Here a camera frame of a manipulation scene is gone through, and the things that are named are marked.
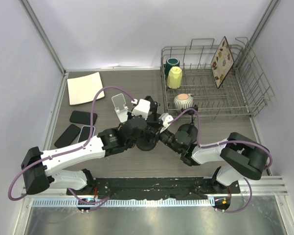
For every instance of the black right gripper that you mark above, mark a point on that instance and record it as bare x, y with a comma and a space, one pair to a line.
161, 133

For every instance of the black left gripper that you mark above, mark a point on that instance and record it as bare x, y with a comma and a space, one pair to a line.
131, 118

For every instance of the black round-base phone stand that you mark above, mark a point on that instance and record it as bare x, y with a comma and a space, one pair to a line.
154, 118

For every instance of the lilac-case phone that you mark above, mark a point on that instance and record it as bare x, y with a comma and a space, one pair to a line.
84, 134

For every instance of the black phone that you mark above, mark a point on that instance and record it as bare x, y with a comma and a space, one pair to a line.
80, 117
68, 136

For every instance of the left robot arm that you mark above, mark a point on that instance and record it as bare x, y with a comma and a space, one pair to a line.
41, 169

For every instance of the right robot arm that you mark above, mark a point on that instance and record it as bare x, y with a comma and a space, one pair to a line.
244, 157

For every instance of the white folding phone stand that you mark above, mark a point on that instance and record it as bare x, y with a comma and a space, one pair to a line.
120, 107

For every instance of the striped white ceramic bowl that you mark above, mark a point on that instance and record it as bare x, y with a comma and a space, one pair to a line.
183, 101

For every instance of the white square plate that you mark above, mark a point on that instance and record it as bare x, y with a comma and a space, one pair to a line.
83, 89

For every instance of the yellow faceted cup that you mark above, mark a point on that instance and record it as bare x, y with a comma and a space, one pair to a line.
174, 77

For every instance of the dark green mug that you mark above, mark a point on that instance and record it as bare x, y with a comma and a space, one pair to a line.
172, 64

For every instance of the floral square plate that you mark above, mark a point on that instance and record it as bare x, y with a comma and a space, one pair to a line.
222, 62

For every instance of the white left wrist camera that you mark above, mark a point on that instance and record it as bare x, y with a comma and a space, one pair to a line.
141, 108

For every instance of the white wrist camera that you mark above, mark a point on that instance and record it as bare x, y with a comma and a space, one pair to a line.
141, 108
165, 120

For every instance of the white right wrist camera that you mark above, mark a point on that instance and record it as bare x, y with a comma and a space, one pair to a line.
165, 120

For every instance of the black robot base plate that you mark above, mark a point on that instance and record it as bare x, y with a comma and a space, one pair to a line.
181, 188

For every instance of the white slotted cable duct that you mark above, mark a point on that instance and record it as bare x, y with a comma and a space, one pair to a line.
73, 202

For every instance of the grey wire dish rack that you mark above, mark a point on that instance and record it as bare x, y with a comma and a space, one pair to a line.
244, 91

